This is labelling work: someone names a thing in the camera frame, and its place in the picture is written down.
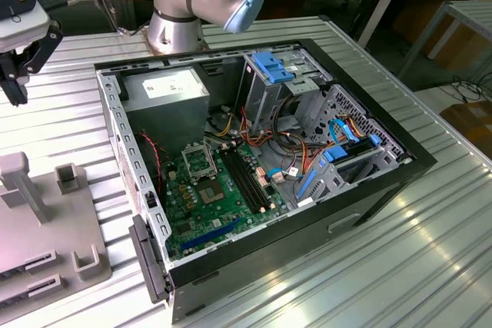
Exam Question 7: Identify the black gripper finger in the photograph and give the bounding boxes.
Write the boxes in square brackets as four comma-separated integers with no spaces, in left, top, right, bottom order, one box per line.
[1,20,65,107]

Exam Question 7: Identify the metal locking lever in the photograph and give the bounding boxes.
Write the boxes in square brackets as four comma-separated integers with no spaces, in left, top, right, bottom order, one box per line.
[204,136,219,180]

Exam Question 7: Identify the CPU socket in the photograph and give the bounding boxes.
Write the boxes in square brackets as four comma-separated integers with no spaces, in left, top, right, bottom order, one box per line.
[194,177,227,207]

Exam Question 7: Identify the grey power supply unit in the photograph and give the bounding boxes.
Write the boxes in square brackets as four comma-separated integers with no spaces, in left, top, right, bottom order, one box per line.
[120,65,211,157]

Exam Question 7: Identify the grey parts rack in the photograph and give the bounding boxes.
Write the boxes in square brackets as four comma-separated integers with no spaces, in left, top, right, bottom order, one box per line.
[0,151,113,306]

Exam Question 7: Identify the black plastic case latch strip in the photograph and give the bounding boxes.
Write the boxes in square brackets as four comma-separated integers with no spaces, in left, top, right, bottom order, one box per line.
[128,214,171,304]

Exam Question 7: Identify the green motherboard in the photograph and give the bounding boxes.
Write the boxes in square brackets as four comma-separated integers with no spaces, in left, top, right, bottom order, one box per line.
[158,141,292,264]

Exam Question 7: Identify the blue expansion slot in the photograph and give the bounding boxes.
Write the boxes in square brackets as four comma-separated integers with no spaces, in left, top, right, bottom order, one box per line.
[179,217,243,251]

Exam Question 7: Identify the black RAM slot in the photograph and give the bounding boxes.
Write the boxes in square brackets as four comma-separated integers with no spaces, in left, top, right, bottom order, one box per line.
[221,150,263,214]
[230,147,272,210]

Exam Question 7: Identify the grey optical drive cage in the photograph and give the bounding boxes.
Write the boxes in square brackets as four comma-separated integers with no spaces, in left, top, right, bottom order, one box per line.
[234,46,334,133]

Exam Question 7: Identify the blue drive bay latch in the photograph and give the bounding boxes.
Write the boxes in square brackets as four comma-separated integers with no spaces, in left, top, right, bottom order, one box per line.
[251,50,295,85]

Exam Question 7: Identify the black open PC case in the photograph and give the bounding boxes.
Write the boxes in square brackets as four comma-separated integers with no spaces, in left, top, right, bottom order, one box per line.
[93,38,438,324]

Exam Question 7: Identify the blue disk carrier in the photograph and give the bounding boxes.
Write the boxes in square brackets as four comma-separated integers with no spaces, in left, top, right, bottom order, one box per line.
[321,132,382,164]

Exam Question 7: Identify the perforated grey disk bay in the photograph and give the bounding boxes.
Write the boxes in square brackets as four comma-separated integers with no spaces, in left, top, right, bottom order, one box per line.
[294,82,416,206]

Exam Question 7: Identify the brown cardboard box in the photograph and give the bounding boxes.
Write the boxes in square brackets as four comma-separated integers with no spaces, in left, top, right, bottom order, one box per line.
[391,0,487,71]
[440,100,492,160]

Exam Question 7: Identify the red black fan wire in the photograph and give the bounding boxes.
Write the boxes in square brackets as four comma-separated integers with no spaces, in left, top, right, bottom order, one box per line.
[138,131,170,194]

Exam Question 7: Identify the white plug blue wire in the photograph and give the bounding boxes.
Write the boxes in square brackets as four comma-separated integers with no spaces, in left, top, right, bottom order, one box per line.
[266,165,300,186]

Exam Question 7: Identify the orange yellow wire bundle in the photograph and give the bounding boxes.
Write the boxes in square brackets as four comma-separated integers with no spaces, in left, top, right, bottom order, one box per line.
[238,107,335,175]

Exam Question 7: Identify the blue carrier rail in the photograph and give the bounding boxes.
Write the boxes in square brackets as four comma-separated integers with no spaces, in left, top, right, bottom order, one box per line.
[294,171,317,201]

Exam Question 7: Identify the blue data wire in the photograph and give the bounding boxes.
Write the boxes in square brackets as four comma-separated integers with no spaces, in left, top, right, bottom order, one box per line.
[327,117,365,149]

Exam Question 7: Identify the orange yellow disk wires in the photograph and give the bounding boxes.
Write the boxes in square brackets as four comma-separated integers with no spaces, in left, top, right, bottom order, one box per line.
[343,114,371,140]

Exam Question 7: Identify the grey metal frame table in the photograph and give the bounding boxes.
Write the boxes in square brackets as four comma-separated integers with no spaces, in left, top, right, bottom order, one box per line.
[397,0,492,87]

